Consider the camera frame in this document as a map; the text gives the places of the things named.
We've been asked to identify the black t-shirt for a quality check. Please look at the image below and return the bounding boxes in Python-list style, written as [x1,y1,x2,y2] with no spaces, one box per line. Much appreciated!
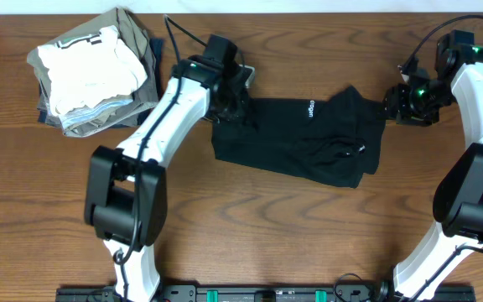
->
[211,86,386,188]

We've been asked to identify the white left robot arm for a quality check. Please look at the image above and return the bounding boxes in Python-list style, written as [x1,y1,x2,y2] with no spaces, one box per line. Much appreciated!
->
[84,55,255,301]

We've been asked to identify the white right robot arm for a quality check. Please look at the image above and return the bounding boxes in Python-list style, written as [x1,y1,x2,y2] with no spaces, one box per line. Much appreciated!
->
[374,30,483,301]

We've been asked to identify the olive grey folded garment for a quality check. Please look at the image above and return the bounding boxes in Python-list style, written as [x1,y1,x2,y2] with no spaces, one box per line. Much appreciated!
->
[27,8,158,138]

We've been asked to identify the white folded shirt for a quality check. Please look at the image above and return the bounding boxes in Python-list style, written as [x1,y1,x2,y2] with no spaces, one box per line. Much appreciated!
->
[37,25,148,117]

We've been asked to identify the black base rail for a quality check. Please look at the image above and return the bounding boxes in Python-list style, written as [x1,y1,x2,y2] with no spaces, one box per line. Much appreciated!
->
[55,280,477,302]

